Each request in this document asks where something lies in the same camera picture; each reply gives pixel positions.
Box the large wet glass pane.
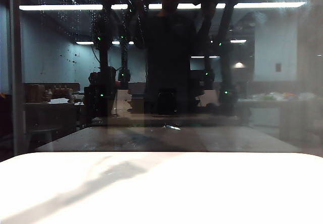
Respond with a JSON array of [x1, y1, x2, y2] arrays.
[[21, 0, 323, 158]]

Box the round grey stool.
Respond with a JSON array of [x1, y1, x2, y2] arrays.
[[26, 125, 63, 152]]

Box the grey metal window frame post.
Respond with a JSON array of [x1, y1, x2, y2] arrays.
[[9, 0, 27, 157]]

